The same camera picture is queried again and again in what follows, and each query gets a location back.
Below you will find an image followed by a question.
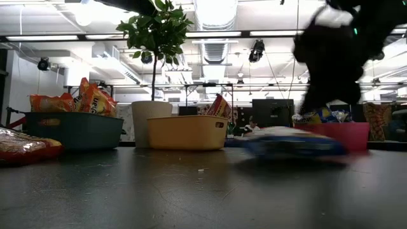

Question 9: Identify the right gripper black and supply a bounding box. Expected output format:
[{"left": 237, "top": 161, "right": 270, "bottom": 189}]
[{"left": 292, "top": 24, "right": 366, "bottom": 115}]

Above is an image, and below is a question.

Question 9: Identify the blue shrimp ramen pack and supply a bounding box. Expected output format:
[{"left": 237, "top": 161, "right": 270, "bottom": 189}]
[
  {"left": 292, "top": 107, "right": 335, "bottom": 125},
  {"left": 243, "top": 126, "right": 348, "bottom": 159},
  {"left": 332, "top": 109, "right": 353, "bottom": 123}
]

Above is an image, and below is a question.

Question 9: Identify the red beef ramen pack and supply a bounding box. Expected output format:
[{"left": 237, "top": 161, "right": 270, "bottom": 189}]
[
  {"left": 206, "top": 94, "right": 233, "bottom": 119},
  {"left": 0, "top": 127, "right": 64, "bottom": 167}
]

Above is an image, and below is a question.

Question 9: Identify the green leafy indoor tree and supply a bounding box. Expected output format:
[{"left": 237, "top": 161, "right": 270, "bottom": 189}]
[{"left": 116, "top": 0, "right": 195, "bottom": 102}]

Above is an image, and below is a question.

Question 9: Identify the pink plastic basket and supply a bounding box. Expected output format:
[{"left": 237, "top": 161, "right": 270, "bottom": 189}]
[{"left": 294, "top": 122, "right": 371, "bottom": 152}]

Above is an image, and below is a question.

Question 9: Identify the orange patterned cloth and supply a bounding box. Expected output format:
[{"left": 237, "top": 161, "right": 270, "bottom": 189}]
[{"left": 363, "top": 102, "right": 394, "bottom": 142}]

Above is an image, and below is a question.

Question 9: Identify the large black monitor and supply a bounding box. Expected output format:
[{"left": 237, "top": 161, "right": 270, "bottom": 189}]
[{"left": 252, "top": 99, "right": 295, "bottom": 128}]

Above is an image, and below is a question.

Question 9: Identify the black office chair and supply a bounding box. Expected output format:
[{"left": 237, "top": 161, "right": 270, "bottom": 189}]
[{"left": 390, "top": 109, "right": 407, "bottom": 142}]

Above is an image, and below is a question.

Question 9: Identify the white patterned cloth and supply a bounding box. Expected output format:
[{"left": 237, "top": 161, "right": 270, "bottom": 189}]
[{"left": 114, "top": 104, "right": 135, "bottom": 142}]

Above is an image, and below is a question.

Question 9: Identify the beige plant pot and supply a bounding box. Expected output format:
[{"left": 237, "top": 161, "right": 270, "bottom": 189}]
[{"left": 131, "top": 101, "right": 174, "bottom": 149}]

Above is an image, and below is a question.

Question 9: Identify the small black monitor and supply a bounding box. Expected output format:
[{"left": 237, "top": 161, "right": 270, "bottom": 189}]
[{"left": 178, "top": 106, "right": 198, "bottom": 116}]

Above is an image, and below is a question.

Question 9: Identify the blue-grey plastic basket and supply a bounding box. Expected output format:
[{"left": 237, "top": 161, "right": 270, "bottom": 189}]
[{"left": 25, "top": 111, "right": 125, "bottom": 151}]

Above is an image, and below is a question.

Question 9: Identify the yellow plastic basket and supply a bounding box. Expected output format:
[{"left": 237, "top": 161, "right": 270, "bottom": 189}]
[{"left": 146, "top": 114, "right": 229, "bottom": 151}]

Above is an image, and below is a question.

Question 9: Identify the red bar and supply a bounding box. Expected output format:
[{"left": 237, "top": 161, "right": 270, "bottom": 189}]
[{"left": 8, "top": 116, "right": 27, "bottom": 130}]

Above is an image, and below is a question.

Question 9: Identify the white ceiling air duct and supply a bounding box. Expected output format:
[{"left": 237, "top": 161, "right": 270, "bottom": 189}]
[{"left": 193, "top": 0, "right": 239, "bottom": 31}]

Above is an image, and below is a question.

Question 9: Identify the black ceiling light rail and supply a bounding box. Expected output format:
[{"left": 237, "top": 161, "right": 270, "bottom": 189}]
[{"left": 0, "top": 27, "right": 407, "bottom": 43}]

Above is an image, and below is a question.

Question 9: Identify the black metal frame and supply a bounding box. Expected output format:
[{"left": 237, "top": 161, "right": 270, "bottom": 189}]
[{"left": 184, "top": 82, "right": 235, "bottom": 120}]

